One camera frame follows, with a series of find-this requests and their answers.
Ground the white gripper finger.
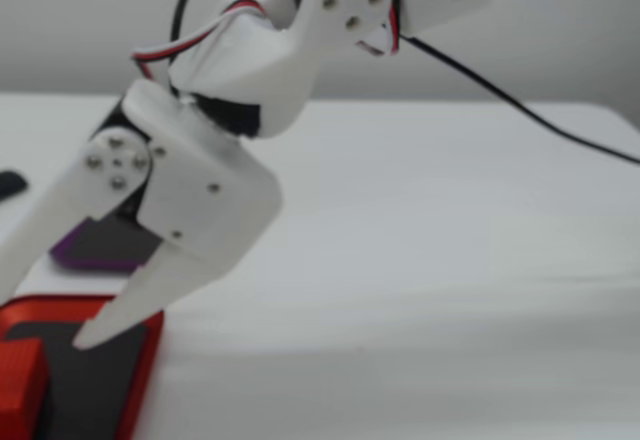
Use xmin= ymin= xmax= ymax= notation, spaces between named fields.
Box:
xmin=71 ymin=242 xmax=224 ymax=352
xmin=0 ymin=127 xmax=152 ymax=309

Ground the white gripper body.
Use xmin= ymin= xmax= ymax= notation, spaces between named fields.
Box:
xmin=89 ymin=81 xmax=282 ymax=297

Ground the red perforated block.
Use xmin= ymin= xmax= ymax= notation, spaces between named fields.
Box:
xmin=0 ymin=337 xmax=51 ymax=420

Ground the purple metal tray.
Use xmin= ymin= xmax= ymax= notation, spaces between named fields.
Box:
xmin=48 ymin=219 xmax=162 ymax=279

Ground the small black object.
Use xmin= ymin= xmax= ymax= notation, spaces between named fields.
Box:
xmin=0 ymin=170 xmax=30 ymax=202

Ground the red metal tray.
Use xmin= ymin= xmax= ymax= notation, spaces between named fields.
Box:
xmin=0 ymin=293 xmax=167 ymax=440

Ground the red white black wire bundle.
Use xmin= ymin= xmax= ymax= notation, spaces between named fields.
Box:
xmin=131 ymin=0 xmax=404 ymax=84

